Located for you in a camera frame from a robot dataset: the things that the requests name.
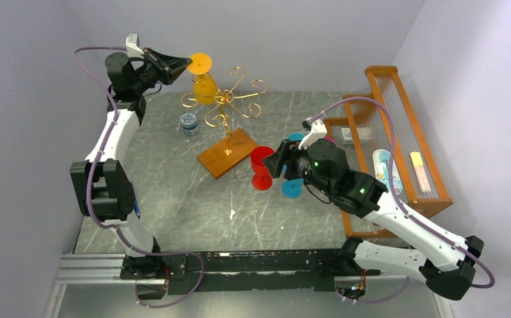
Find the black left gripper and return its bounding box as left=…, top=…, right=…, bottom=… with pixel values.
left=137, top=50, right=196, bottom=95

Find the light blue wine glass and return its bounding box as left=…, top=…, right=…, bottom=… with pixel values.
left=286, top=132, right=305, bottom=142

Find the wooden tiered shelf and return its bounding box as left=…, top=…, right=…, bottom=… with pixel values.
left=323, top=66, right=453, bottom=218

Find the red wine glass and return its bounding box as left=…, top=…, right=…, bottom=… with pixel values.
left=249, top=146, right=274, bottom=191

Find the blue blister pack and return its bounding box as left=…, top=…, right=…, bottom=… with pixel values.
left=372, top=149, right=404, bottom=195

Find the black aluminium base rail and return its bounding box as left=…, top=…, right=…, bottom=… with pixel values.
left=55, top=248, right=414, bottom=295

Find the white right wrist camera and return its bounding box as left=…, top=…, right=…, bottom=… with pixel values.
left=298, top=118, right=327, bottom=150

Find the small white box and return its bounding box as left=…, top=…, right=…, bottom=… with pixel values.
left=340, top=127, right=354, bottom=145

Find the dark blue wine glass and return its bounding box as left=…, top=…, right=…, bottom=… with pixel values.
left=281, top=178, right=304, bottom=199

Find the yellow orange marker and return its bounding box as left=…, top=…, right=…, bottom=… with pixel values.
left=410, top=152, right=431, bottom=193

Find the pink wine glass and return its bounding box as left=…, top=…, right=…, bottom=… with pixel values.
left=324, top=137, right=337, bottom=146

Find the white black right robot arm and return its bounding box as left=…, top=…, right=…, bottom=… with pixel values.
left=262, top=139, right=484, bottom=301

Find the yellow wine glass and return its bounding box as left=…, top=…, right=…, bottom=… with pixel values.
left=187, top=52, right=218, bottom=105

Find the wooden rack base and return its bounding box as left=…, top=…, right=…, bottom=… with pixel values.
left=197, top=129, right=258, bottom=180

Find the blue cleaning gel jar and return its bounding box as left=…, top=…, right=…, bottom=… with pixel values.
left=180, top=113, right=199, bottom=136

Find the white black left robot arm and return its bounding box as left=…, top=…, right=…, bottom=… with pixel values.
left=70, top=46, right=192, bottom=279

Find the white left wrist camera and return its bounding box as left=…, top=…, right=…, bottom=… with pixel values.
left=125, top=33, right=144, bottom=58

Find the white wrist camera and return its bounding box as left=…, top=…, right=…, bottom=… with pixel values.
left=298, top=118, right=327, bottom=150
left=125, top=33, right=144, bottom=58

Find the gold wire glass rack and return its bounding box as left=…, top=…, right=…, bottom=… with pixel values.
left=180, top=66, right=268, bottom=138

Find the blue clip tool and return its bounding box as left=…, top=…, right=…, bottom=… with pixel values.
left=131, top=184, right=141, bottom=219

